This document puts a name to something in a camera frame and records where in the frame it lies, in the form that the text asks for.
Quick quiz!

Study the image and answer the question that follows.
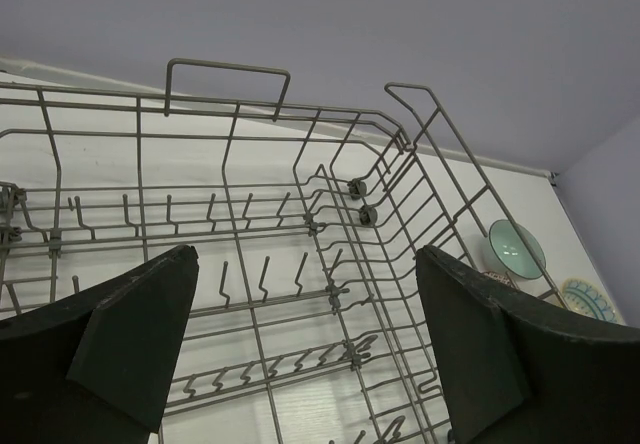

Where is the teal green bowl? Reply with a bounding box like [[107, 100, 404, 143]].
[[482, 219, 546, 280]]

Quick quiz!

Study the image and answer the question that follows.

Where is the grey wire dish rack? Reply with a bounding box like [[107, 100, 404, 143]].
[[0, 57, 566, 444]]

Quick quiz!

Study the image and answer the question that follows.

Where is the blue yellow sun bowl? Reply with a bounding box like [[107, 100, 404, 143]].
[[561, 278, 624, 325]]

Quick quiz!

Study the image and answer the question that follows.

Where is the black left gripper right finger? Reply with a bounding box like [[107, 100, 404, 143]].
[[416, 246, 639, 443]]

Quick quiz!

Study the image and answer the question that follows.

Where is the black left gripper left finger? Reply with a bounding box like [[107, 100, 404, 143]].
[[1, 245, 199, 443]]

